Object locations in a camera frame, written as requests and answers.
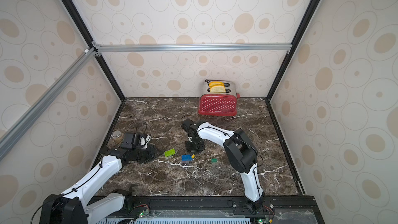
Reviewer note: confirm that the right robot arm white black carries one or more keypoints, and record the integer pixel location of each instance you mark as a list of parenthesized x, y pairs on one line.
[(240, 151)]

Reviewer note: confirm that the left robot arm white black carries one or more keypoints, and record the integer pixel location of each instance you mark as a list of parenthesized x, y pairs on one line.
[(93, 177)]

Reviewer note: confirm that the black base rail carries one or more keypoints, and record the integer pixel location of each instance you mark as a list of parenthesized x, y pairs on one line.
[(232, 203)]

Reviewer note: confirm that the small jar with lid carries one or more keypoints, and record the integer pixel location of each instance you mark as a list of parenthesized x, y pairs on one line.
[(117, 137)]

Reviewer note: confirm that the lime green lego brick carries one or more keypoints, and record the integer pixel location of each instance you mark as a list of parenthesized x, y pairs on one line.
[(169, 152)]

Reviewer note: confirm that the horizontal aluminium frame bar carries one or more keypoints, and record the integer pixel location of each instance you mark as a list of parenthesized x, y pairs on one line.
[(193, 47)]

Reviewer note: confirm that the blue lego brick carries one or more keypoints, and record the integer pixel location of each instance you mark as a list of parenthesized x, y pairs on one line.
[(186, 158)]

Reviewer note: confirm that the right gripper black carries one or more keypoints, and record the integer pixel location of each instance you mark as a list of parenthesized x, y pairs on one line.
[(194, 142)]

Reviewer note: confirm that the yellow toast slice front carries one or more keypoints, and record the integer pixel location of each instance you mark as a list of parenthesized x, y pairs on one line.
[(217, 89)]

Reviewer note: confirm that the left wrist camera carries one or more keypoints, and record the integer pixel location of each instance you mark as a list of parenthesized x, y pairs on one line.
[(133, 141)]

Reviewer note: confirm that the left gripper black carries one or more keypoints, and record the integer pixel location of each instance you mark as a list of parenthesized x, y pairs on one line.
[(152, 154)]

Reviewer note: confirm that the left diagonal aluminium bar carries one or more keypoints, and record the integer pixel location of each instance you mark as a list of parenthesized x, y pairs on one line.
[(18, 130)]

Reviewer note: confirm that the yellow toast slice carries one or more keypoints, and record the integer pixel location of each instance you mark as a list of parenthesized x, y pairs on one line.
[(213, 84), (217, 89)]

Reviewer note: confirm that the yellow toast slice back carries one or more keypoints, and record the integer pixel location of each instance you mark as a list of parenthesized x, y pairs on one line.
[(213, 84)]

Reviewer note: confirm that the red polka dot toaster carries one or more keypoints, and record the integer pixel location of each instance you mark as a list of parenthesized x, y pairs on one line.
[(218, 104)]

